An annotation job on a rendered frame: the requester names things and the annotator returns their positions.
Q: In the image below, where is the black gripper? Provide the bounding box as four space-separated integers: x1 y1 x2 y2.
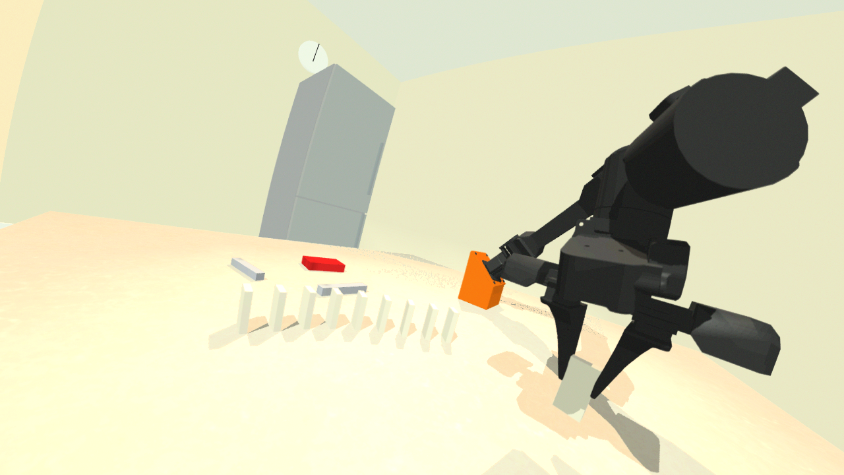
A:
500 207 781 399

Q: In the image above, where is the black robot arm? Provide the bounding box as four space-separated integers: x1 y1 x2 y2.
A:
482 67 819 315

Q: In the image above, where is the cream domino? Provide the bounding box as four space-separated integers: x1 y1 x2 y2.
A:
351 290 368 331
553 354 602 422
422 303 438 340
269 285 287 332
400 300 415 337
441 307 459 343
237 284 253 334
376 294 392 333
298 286 317 330
325 288 343 329

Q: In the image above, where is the red rectangular block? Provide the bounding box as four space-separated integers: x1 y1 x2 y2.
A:
301 256 345 272

